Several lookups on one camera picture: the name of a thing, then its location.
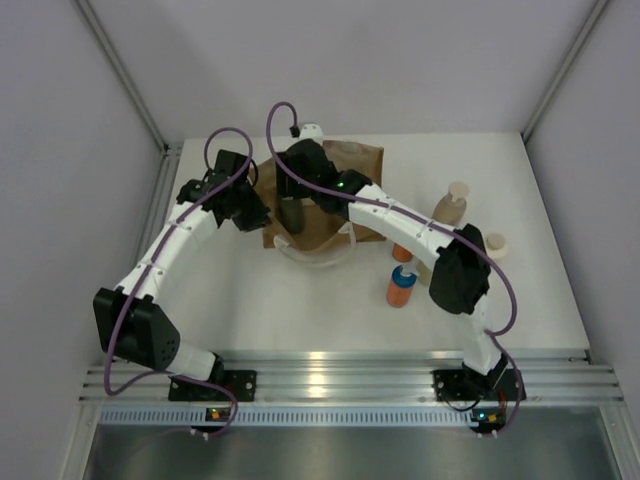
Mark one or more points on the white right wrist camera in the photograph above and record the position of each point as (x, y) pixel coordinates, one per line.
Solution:
(311, 131)

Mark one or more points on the perforated grey cable duct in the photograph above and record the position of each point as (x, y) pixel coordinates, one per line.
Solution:
(293, 416)

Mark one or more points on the cream pump bottle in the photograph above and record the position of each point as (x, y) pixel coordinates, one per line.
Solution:
(496, 246)

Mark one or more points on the left aluminium frame post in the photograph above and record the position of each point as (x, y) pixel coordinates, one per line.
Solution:
(118, 67)

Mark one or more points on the right aluminium frame post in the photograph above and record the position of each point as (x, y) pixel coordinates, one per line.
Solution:
(576, 47)

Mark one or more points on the orange bottle dark cap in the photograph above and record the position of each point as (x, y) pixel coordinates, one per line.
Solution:
(401, 254)

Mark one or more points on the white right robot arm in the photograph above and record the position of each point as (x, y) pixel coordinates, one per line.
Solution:
(457, 258)

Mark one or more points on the beige round pump bottle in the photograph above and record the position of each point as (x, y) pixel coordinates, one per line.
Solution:
(451, 208)

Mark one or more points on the aluminium mounting rail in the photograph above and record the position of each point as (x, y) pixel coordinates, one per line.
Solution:
(551, 377)

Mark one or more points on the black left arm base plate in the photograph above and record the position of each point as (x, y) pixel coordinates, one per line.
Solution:
(238, 382)

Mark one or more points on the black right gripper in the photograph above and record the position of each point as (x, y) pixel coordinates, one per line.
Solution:
(285, 187)

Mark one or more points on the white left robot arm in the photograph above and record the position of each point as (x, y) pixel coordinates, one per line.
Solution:
(132, 318)

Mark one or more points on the orange bottle blue cap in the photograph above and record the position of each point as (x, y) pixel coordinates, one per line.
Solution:
(400, 288)

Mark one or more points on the aluminium frame post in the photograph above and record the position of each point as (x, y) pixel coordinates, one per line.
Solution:
(576, 47)
(118, 67)

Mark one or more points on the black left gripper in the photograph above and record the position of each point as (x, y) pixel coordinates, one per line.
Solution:
(258, 215)

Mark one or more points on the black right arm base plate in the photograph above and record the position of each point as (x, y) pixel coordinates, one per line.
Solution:
(461, 386)

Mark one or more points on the olive bottle beige cap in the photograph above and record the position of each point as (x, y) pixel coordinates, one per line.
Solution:
(292, 215)

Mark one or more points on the yellow-green pump bottle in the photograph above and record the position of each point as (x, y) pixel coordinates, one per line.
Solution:
(424, 273)

